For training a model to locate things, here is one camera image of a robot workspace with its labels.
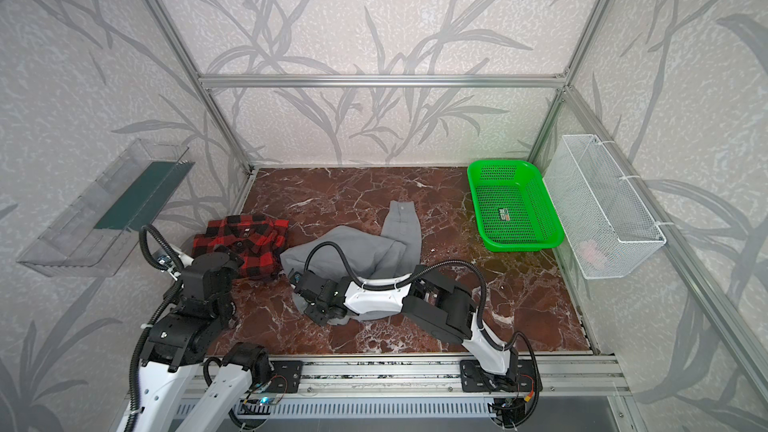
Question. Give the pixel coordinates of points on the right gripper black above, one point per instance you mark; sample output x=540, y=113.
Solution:
x=309, y=291

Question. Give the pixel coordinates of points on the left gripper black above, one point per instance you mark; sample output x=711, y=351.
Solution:
x=212, y=298

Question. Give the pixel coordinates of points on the grey long sleeve shirt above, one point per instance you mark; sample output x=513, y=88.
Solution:
x=395, y=252

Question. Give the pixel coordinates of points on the green plastic basket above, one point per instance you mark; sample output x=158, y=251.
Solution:
x=519, y=187

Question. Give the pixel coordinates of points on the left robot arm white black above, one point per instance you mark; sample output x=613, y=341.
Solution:
x=173, y=344

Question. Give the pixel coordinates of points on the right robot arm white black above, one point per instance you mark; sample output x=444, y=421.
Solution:
x=447, y=300

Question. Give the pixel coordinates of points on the red black plaid folded shirt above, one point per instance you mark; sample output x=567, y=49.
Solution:
x=257, y=239

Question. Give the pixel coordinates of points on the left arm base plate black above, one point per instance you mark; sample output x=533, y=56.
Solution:
x=286, y=377

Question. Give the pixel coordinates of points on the clear plastic wall bin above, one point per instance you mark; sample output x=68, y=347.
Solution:
x=96, y=233

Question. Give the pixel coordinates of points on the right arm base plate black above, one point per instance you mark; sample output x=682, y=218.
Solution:
x=522, y=378

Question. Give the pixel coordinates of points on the aluminium front rail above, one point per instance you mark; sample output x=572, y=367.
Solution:
x=438, y=375

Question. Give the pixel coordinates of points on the pink item in wire basket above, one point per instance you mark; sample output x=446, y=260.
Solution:
x=590, y=251

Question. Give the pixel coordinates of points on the white wire mesh basket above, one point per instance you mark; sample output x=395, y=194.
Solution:
x=596, y=200

